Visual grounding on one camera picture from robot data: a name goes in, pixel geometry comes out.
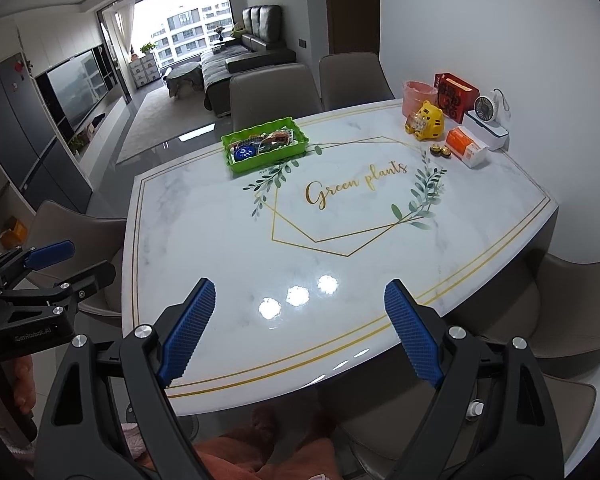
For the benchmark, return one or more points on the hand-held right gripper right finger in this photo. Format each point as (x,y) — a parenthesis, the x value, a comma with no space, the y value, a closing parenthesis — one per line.
(415,335)

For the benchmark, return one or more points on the yellow tiger toy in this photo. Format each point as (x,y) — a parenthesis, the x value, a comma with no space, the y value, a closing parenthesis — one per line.
(430,122)

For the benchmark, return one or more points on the dark grey sofa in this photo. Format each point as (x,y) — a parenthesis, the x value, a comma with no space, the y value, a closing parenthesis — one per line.
(250,50)

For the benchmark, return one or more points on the red gift box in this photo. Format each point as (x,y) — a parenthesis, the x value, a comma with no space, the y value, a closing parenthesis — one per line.
(455,97)

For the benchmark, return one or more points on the brown wooden door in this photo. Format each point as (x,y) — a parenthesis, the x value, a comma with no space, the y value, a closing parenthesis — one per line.
(352,5)

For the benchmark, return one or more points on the beige rug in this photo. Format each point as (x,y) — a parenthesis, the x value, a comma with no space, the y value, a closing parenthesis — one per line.
(160,130)

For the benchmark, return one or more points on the white desk fan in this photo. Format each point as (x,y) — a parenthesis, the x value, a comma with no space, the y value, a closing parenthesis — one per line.
(484,107)

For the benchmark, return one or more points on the white drawer unit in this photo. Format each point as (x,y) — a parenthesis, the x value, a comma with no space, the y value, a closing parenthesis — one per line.
(145,70)

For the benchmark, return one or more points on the orange white carton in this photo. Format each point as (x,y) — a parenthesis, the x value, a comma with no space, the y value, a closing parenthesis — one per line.
(460,142)

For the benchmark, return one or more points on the round covered coffee table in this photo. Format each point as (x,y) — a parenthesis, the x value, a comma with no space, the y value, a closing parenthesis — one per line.
(184,77)

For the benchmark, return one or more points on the blue round packet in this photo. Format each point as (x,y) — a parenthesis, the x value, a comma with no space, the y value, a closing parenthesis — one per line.
(244,152)

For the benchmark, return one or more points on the wall television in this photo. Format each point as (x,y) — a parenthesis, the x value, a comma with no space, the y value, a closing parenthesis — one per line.
(75,90)

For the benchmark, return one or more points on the potted green plant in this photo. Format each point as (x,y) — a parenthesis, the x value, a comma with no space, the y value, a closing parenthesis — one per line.
(147,47)

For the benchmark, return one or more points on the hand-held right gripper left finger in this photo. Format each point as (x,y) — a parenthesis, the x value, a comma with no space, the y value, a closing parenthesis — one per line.
(190,330)

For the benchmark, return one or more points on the white box with blue rim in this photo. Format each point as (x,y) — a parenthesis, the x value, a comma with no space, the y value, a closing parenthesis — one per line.
(490,135)

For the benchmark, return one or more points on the person's red shorts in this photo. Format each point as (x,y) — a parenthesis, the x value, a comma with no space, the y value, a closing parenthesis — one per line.
(270,460)

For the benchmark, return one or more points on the orange snack packet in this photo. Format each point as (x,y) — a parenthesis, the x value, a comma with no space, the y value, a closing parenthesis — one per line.
(277,140)

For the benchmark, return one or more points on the green plastic tray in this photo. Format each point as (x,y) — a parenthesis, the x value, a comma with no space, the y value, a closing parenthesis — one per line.
(265,162)

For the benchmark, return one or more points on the person's left hand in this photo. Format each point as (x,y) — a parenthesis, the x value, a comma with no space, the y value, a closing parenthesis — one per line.
(22,385)

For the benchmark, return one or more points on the white tv cabinet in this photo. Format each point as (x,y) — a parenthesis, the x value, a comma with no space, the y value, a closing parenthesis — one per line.
(100,132)

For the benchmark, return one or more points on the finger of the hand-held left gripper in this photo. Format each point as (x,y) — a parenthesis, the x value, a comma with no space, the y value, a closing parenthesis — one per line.
(50,255)
(95,275)

